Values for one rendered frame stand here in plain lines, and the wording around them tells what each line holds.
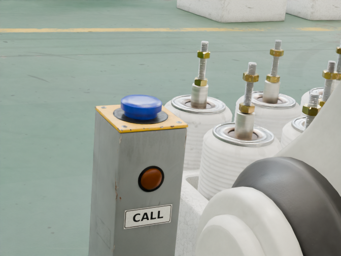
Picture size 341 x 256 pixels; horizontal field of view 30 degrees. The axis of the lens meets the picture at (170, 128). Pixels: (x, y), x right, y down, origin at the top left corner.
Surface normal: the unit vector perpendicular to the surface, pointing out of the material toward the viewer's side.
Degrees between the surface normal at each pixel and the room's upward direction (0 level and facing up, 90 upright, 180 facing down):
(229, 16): 90
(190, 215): 90
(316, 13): 90
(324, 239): 57
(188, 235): 90
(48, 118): 0
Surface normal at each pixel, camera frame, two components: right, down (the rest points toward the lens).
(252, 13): 0.53, 0.32
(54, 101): 0.08, -0.94
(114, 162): -0.90, 0.07
